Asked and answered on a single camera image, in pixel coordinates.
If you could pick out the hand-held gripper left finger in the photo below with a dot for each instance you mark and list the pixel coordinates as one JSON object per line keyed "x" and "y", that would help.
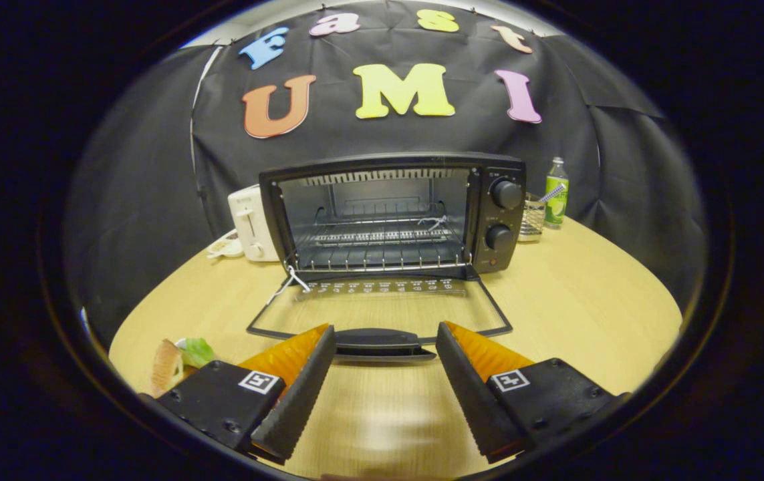
{"x": 301, "y": 394}

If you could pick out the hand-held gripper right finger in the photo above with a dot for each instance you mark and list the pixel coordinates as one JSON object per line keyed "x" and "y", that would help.
{"x": 468, "y": 394}

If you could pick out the toast sandwich with lettuce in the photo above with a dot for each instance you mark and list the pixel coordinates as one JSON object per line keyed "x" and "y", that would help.
{"x": 168, "y": 367}

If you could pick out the black toaster oven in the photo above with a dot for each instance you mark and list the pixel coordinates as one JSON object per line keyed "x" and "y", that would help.
{"x": 505, "y": 224}

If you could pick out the white pop-up toaster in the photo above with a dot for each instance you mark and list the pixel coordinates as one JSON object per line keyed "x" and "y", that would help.
{"x": 252, "y": 224}

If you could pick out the green drink bottle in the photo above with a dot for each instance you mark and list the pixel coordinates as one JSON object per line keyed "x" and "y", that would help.
{"x": 556, "y": 200}

